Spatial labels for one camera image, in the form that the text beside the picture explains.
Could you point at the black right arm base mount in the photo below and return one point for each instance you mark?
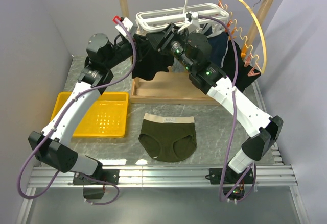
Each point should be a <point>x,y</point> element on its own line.
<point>241,184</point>

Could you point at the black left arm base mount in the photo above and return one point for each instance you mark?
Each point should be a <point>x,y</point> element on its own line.
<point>94,186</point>

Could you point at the olive green underwear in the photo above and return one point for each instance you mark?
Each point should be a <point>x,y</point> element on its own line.
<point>168,139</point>

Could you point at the black hanging shorts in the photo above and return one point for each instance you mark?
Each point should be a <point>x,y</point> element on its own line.
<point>148,60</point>
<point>246,74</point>

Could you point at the black hanging shorts left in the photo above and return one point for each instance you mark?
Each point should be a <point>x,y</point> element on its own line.
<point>148,60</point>

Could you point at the white clip hanger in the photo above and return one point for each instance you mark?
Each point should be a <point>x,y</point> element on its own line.
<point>157,20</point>

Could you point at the navy blue hanging underwear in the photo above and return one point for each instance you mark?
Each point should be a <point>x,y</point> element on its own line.
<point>219,44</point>

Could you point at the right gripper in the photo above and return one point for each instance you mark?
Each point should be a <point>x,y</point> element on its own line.
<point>162,40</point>

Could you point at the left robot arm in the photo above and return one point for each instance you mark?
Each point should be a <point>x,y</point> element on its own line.
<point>50,146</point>

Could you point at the aluminium table edge rail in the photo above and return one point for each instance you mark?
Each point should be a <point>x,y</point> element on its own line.
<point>153,192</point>

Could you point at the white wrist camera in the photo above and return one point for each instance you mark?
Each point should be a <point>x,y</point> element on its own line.
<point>191,23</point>
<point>126,22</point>

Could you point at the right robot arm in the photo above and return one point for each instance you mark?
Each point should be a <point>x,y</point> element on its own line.
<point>193,51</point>

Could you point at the wooden drying rack stand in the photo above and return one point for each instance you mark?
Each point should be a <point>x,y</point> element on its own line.
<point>176,88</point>

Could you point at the striped hanging garment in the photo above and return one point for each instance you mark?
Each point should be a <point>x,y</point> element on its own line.
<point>177,67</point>

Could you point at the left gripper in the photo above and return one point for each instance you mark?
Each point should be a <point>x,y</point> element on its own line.
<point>141,47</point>

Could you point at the yellow plastic tray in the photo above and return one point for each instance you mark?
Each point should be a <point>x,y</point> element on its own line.
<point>89,118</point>

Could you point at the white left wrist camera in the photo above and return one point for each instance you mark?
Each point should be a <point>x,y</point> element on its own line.
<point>126,22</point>

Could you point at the black hanging shorts right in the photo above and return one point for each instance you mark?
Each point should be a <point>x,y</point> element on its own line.
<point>246,74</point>

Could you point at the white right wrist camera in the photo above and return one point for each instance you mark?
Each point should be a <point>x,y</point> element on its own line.
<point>191,23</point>

